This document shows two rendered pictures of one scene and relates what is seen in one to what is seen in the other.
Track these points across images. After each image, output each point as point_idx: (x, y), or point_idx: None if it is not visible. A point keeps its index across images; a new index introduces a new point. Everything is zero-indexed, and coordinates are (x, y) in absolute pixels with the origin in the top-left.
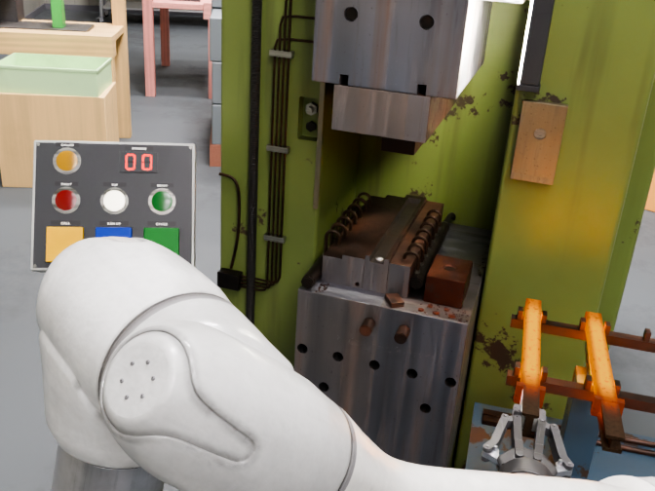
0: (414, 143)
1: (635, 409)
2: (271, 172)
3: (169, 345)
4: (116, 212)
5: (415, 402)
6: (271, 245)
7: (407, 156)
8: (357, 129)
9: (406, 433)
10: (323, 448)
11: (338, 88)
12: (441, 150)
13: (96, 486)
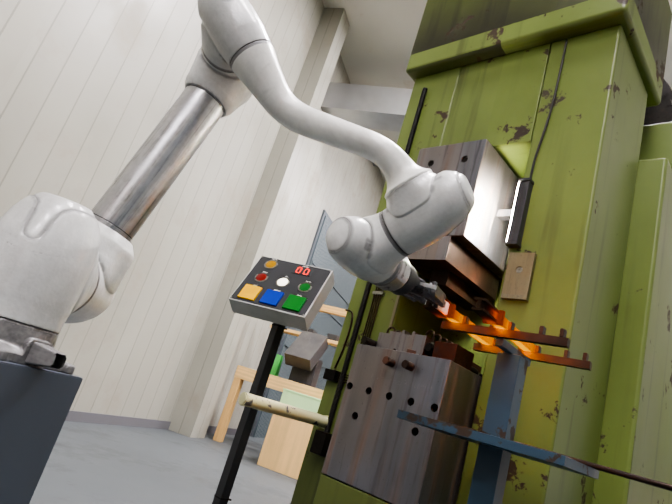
0: (447, 278)
1: (522, 339)
2: (371, 306)
3: None
4: (280, 286)
5: (409, 426)
6: None
7: (466, 344)
8: (412, 256)
9: (399, 455)
10: (253, 20)
11: None
12: None
13: (187, 91)
